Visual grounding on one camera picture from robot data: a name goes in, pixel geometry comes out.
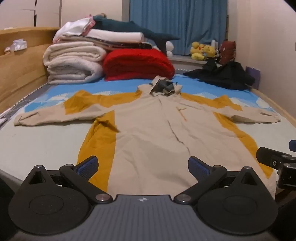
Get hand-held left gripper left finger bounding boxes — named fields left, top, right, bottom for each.
left=22, top=156, right=114, bottom=205

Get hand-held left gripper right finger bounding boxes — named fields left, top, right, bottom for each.
left=173, top=156, right=265, bottom=205

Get beige and yellow hooded jacket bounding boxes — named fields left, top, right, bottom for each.
left=13, top=75, right=281, bottom=200

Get pile of black clothes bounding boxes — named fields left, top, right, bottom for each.
left=183, top=59, right=255, bottom=91

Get blue and white printed bed sheet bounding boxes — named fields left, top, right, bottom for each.
left=0, top=74, right=296, bottom=202

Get purple paper bag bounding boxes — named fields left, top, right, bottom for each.
left=245, top=66, right=261, bottom=90

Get grey mattress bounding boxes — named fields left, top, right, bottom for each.
left=0, top=83, right=45, bottom=122

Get grey white fleece blanket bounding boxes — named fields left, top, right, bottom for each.
left=47, top=57, right=104, bottom=85

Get grey window sill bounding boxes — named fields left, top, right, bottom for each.
left=170, top=54, right=208, bottom=70

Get dark red cushion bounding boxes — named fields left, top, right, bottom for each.
left=218, top=40, right=237, bottom=65

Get red folded blanket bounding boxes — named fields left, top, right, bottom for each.
left=103, top=48, right=175, bottom=81

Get yellow bear plush toy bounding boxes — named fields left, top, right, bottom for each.
left=202, top=45, right=216, bottom=58

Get wooden headboard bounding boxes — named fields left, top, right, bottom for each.
left=0, top=27, right=62, bottom=114

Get yellow duck plush toy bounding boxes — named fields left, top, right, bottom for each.
left=190, top=42, right=205, bottom=55

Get white plush toy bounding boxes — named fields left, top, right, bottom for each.
left=165, top=41, right=174, bottom=57

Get folded white and pink linens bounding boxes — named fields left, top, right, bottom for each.
left=58, top=37, right=153, bottom=51

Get white pillow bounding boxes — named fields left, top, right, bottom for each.
left=85, top=29, right=145, bottom=45

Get white and pink cloth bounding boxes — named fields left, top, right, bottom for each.
left=53, top=14, right=96, bottom=44

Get tissue packet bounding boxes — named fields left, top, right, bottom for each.
left=9, top=39, right=28, bottom=52

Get dark teal shark plush toy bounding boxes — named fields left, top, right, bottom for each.
left=92, top=14, right=181, bottom=54

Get blue curtain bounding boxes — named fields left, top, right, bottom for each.
left=129, top=0, right=228, bottom=56

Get white wardrobe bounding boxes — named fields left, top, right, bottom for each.
left=0, top=0, right=63, bottom=30

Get wooden bed side rail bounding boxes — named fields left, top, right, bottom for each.
left=251, top=89, right=296, bottom=128

